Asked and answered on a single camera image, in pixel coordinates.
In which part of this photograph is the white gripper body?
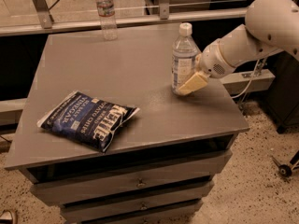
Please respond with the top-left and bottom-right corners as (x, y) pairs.
(198, 39), (235, 78)

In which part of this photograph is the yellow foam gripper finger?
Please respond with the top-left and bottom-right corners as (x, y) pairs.
(178, 71), (209, 95)

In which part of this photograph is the blue label plastic bottle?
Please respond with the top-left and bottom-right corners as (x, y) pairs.
(171, 22), (199, 95)

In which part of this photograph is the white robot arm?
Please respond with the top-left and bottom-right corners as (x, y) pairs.
(175, 0), (299, 95)

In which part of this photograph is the clear plastic water bottle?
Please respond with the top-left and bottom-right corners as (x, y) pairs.
(96, 0), (118, 40)

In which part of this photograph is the black cart base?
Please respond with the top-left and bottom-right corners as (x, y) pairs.
(265, 52), (299, 133)

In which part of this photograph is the grey drawer cabinet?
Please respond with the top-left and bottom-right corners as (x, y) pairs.
(6, 25), (249, 224)

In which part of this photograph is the blue kettle chips bag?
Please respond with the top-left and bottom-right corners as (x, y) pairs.
(37, 91), (139, 153)

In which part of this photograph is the black caster wheel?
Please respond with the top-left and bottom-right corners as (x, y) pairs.
(272, 157), (292, 177)

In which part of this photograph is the white cable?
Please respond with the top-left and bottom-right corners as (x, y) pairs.
(231, 58), (265, 100)

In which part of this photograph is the metal railing frame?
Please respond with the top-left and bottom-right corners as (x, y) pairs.
(0, 0), (254, 36)

